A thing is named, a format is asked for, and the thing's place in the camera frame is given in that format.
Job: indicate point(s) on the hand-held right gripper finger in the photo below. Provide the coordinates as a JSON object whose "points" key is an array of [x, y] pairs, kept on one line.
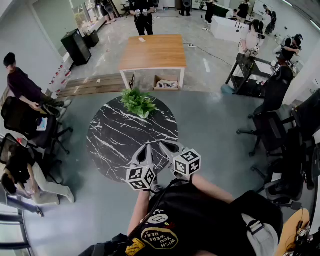
{"points": [[168, 151], [178, 147]]}

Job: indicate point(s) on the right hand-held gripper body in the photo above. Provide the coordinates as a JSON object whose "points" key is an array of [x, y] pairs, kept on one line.
{"points": [[187, 162]]}

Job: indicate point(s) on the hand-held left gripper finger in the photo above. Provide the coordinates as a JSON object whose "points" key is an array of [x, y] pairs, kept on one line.
{"points": [[136, 155], [150, 156]]}

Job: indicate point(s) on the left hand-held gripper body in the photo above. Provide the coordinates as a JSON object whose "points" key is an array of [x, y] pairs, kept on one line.
{"points": [[140, 178]]}

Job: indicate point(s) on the green plant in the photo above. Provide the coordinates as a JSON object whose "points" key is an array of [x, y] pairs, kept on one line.
{"points": [[137, 101]]}

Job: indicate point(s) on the person's left forearm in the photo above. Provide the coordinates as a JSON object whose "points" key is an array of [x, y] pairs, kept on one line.
{"points": [[138, 212]]}

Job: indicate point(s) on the person's right forearm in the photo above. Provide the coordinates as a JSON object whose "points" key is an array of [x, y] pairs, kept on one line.
{"points": [[210, 188]]}

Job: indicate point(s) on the black marble round table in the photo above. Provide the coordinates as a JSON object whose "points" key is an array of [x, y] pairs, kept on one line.
{"points": [[117, 135]]}

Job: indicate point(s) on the person's black printed shirt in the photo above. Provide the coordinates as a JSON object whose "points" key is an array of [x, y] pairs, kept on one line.
{"points": [[200, 225]]}

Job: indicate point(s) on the open cardboard box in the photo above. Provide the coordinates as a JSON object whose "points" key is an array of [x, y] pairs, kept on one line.
{"points": [[166, 83]]}

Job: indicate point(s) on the teal bin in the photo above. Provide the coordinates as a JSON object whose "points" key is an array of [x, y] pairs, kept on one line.
{"points": [[227, 89]]}

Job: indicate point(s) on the wooden floor platform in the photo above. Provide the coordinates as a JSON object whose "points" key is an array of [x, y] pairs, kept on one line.
{"points": [[95, 85]]}

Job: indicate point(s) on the wooden table with white legs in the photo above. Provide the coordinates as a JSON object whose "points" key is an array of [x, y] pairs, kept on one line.
{"points": [[153, 52]]}

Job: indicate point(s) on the blue and white booklet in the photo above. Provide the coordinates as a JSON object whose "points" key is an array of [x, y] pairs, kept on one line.
{"points": [[42, 124]]}

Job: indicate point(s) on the black metal rack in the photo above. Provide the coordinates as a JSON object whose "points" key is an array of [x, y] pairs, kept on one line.
{"points": [[246, 75]]}

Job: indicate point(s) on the black office chair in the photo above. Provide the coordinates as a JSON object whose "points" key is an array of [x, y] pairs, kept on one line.
{"points": [[287, 180], [10, 150], [275, 105], [22, 120]]}

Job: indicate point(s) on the white power strip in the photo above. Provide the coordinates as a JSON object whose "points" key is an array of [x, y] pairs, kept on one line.
{"points": [[192, 45]]}

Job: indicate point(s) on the group of water bottles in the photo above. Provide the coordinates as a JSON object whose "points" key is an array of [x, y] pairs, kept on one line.
{"points": [[60, 78]]}

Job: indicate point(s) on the small white object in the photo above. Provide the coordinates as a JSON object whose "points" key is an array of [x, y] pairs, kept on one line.
{"points": [[142, 39]]}

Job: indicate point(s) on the tall black cabinet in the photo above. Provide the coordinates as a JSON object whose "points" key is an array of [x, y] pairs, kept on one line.
{"points": [[76, 47]]}

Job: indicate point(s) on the orange round table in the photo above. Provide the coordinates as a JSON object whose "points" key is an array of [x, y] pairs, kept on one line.
{"points": [[290, 232]]}

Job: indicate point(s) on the low black box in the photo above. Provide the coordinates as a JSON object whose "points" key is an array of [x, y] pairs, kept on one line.
{"points": [[92, 38]]}

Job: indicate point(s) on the white counter with black taps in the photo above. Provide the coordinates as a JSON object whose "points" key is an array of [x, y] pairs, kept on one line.
{"points": [[226, 28]]}

